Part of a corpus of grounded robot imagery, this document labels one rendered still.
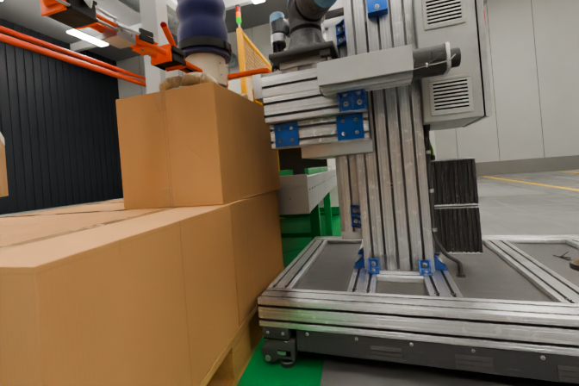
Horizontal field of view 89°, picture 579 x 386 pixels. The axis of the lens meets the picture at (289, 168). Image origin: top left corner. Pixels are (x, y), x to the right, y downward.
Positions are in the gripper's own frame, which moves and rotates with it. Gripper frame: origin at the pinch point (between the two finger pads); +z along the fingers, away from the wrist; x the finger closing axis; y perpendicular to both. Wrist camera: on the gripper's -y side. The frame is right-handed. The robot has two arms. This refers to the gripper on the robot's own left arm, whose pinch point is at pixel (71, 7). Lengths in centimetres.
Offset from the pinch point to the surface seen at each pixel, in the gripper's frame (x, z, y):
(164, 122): -0.2, 24.1, 30.0
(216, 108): -19.8, 21.9, 30.9
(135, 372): -25, 77, -13
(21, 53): 1038, -418, 642
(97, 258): -25, 55, -19
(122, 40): -1.5, 3.1, 13.3
